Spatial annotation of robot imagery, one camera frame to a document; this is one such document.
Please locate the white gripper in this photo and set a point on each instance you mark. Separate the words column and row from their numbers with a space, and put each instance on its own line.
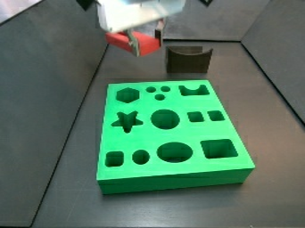
column 125, row 14

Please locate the red double-square block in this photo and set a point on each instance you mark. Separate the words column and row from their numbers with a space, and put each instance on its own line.
column 148, row 43

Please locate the green shape-sorting board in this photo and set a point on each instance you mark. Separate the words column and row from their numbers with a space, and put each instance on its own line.
column 168, row 138

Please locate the black curved holder stand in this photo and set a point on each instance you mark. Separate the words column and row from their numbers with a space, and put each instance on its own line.
column 188, row 59

